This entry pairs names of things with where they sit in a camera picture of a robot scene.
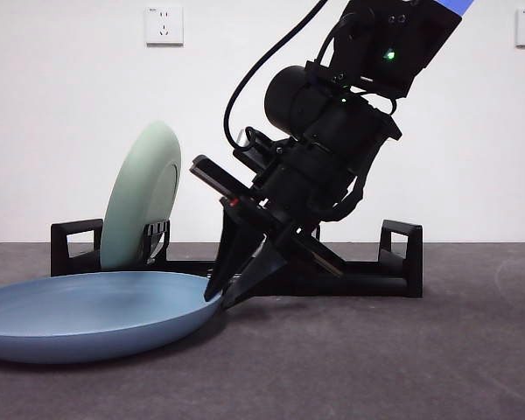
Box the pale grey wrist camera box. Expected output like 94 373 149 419
236 127 257 151

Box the black plate rack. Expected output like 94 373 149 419
49 217 424 299

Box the blue round plate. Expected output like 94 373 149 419
0 270 225 366

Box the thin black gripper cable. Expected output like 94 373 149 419
322 171 366 225

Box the green round plate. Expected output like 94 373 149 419
100 120 186 270

